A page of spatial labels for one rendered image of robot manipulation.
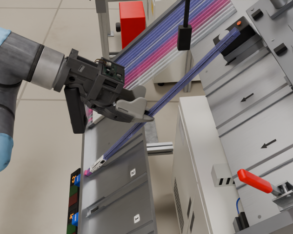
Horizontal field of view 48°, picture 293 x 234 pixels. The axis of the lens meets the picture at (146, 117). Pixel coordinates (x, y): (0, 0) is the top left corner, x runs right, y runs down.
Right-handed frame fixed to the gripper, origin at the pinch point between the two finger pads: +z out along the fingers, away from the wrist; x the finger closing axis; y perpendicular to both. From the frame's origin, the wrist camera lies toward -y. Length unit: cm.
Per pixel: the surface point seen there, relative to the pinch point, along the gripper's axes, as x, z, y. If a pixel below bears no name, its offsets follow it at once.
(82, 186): -1.8, -4.8, -24.6
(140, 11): 75, 3, -3
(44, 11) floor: 236, -42, -90
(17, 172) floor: 65, -17, -104
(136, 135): 3.4, 2.0, -8.2
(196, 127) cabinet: 28.0, 28.3, -15.1
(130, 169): -4.4, 2.0, -11.9
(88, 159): 7.2, -4.4, -24.1
